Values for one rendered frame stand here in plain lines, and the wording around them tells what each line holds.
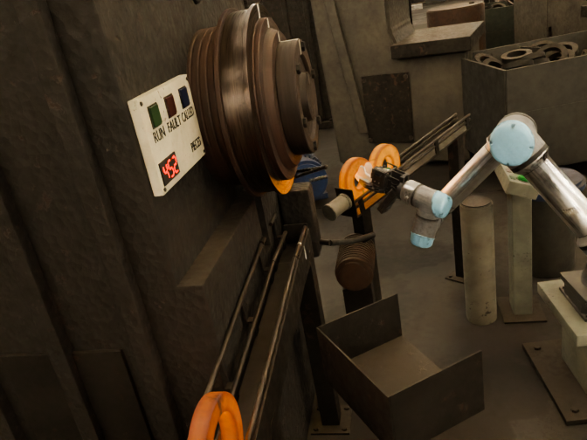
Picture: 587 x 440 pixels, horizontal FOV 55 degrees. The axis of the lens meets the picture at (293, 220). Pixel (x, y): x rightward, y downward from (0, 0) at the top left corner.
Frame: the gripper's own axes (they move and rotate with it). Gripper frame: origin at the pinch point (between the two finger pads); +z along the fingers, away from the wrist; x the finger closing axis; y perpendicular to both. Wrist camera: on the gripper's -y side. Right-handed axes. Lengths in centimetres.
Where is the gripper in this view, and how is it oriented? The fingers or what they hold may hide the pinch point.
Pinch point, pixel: (355, 174)
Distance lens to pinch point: 195.2
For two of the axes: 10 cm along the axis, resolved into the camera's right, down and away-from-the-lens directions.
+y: 0.1, -8.3, -5.6
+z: -7.3, -3.9, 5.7
